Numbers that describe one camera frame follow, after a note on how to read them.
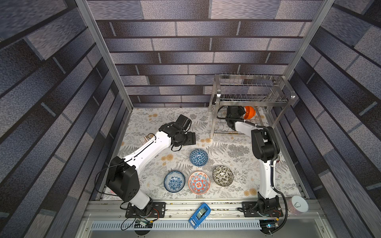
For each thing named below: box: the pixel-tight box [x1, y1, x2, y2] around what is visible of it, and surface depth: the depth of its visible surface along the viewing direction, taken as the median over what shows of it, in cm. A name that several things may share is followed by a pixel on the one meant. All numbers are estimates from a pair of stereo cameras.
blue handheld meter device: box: [188, 202, 212, 230], surface depth 70 cm
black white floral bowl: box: [212, 165, 234, 187], surface depth 85 cm
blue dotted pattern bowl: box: [189, 148, 209, 167], surface depth 92 cm
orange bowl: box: [244, 105, 256, 120], surface depth 106 cm
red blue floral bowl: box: [188, 171, 211, 195], surface depth 83 cm
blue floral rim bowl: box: [163, 170, 186, 193], surface depth 83 cm
